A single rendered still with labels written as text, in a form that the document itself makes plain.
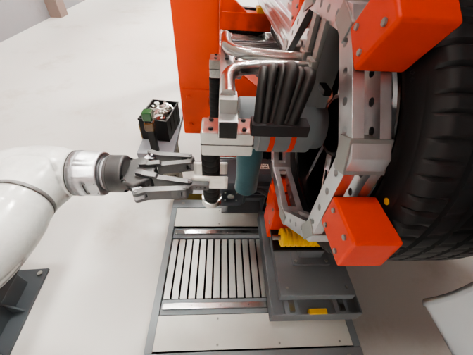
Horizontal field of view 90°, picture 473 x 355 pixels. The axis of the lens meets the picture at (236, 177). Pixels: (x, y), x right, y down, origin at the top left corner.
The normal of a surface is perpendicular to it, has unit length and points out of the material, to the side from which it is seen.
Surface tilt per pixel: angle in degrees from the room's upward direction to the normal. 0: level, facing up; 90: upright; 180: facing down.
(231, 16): 90
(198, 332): 0
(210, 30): 90
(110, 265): 0
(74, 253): 0
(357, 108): 45
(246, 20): 90
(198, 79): 90
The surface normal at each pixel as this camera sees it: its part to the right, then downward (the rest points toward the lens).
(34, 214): 0.96, -0.26
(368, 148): 0.07, -0.01
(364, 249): 0.04, 0.70
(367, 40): -1.00, -0.01
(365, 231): 0.06, -0.72
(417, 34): 0.00, 0.98
